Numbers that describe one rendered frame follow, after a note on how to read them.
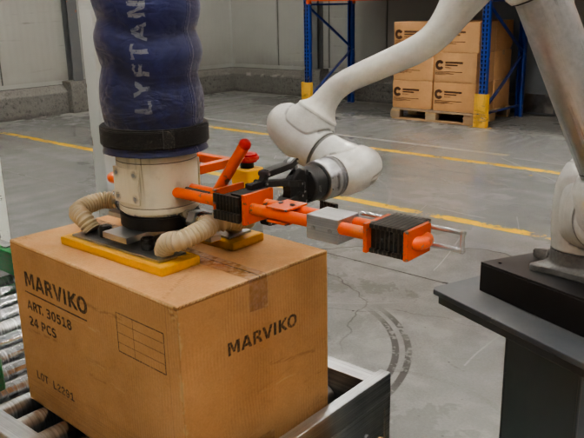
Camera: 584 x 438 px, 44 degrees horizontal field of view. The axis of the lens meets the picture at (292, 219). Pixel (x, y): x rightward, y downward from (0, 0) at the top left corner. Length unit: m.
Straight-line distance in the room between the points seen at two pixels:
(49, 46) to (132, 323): 9.96
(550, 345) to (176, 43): 0.98
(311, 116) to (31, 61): 9.58
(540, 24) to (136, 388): 1.03
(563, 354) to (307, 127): 0.72
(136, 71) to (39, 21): 9.74
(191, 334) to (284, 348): 0.26
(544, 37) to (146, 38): 0.75
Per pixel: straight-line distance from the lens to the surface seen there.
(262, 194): 1.38
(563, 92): 1.51
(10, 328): 2.36
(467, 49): 9.17
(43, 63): 11.20
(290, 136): 1.66
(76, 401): 1.70
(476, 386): 3.01
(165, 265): 1.42
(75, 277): 1.54
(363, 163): 1.61
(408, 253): 1.16
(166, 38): 1.46
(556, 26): 1.49
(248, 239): 1.56
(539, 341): 1.65
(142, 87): 1.46
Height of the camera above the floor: 1.44
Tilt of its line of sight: 16 degrees down
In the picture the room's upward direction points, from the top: 1 degrees counter-clockwise
